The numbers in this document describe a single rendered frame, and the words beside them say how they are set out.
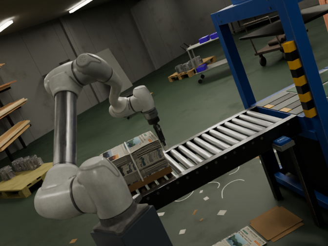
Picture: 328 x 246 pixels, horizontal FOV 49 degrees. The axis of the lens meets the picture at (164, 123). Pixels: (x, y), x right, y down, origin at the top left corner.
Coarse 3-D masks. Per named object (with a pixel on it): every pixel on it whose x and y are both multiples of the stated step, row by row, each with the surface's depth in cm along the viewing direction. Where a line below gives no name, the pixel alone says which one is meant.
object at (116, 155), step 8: (120, 144) 236; (104, 152) 234; (112, 152) 226; (120, 152) 220; (112, 160) 210; (120, 160) 210; (120, 168) 211; (128, 168) 212; (128, 176) 212; (128, 184) 213
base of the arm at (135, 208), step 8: (136, 200) 149; (128, 208) 137; (136, 208) 141; (144, 208) 142; (120, 216) 135; (128, 216) 137; (136, 216) 139; (104, 224) 137; (112, 224) 136; (120, 224) 135; (128, 224) 135; (112, 232) 135; (120, 232) 132
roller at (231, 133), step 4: (216, 128) 263; (220, 128) 258; (224, 128) 253; (220, 132) 258; (224, 132) 250; (228, 132) 244; (232, 132) 240; (236, 132) 237; (228, 136) 245; (232, 136) 238; (236, 136) 233; (240, 136) 228; (244, 136) 225; (240, 140) 227
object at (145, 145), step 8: (144, 136) 230; (152, 136) 223; (136, 144) 221; (144, 144) 212; (152, 144) 213; (160, 144) 214; (136, 152) 211; (144, 152) 212; (152, 152) 213; (160, 152) 214; (144, 160) 213; (152, 160) 214; (160, 160) 214; (144, 168) 213; (152, 168) 214; (160, 168) 216
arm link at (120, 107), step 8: (112, 72) 178; (112, 80) 181; (120, 80) 188; (112, 88) 194; (120, 88) 194; (112, 96) 202; (112, 104) 212; (120, 104) 216; (128, 104) 220; (112, 112) 223; (120, 112) 219; (128, 112) 221
